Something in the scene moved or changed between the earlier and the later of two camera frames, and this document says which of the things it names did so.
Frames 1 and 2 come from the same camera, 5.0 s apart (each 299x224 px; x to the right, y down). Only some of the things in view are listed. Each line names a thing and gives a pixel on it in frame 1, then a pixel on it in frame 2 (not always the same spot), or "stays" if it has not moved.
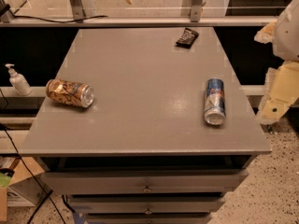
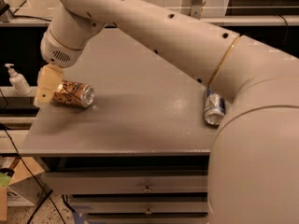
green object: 5,179 stays
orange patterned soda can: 70,92 stays
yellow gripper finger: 284,94 -> 49,77
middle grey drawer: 145,204 stays
